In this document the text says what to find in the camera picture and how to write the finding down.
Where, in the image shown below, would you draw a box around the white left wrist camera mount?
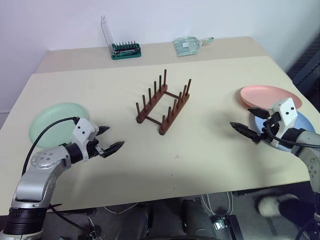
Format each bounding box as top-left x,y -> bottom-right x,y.
72,117 -> 100,161

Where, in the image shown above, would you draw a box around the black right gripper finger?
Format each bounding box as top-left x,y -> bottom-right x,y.
247,107 -> 271,120
229,121 -> 259,141

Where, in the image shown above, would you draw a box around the green screwdriver bit set case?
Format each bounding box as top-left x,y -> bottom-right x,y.
100,15 -> 143,61

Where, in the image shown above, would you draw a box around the white shoe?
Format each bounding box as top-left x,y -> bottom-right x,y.
257,194 -> 301,217

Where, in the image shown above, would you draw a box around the thin white cable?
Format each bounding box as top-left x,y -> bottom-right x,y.
103,201 -> 139,215

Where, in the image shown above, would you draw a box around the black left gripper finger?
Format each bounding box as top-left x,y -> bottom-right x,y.
96,125 -> 111,137
101,140 -> 126,159

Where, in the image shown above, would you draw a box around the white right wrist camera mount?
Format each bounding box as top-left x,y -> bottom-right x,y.
270,97 -> 299,140

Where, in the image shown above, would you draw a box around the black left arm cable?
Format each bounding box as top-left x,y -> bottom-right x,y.
21,116 -> 79,176

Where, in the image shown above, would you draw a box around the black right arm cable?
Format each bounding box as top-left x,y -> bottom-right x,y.
264,121 -> 299,149

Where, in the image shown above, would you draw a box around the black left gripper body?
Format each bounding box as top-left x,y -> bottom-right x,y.
86,132 -> 106,159

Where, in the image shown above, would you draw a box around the white looped cable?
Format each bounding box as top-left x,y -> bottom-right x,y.
200,191 -> 235,216

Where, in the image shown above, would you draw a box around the dark rounded shape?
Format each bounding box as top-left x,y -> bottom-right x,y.
116,202 -> 151,240
180,198 -> 219,240

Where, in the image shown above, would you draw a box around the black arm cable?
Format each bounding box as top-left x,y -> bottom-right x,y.
264,121 -> 299,149
21,116 -> 79,176

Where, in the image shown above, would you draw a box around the black power strip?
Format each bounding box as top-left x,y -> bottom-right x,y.
209,214 -> 245,240

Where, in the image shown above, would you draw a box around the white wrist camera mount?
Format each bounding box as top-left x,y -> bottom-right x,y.
270,97 -> 299,140
72,117 -> 100,161

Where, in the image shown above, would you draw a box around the black ribbed panel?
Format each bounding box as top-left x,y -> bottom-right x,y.
286,34 -> 320,113

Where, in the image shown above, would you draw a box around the red and black wires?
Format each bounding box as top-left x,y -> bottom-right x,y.
47,202 -> 101,240

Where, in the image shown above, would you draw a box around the blue plate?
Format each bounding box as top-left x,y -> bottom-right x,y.
253,109 -> 317,153

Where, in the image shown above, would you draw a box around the brown wooden dish rack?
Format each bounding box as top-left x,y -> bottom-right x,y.
135,68 -> 193,136

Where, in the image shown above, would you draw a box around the pink plate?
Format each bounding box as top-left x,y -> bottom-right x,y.
240,84 -> 303,110

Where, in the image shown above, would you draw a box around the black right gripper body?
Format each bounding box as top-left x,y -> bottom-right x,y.
252,112 -> 282,145

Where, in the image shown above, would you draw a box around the green plate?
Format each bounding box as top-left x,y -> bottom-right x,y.
28,102 -> 89,151

